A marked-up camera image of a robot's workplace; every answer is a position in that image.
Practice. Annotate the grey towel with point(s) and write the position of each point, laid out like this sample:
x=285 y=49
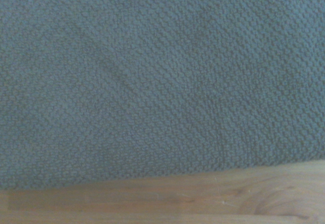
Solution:
x=157 y=76

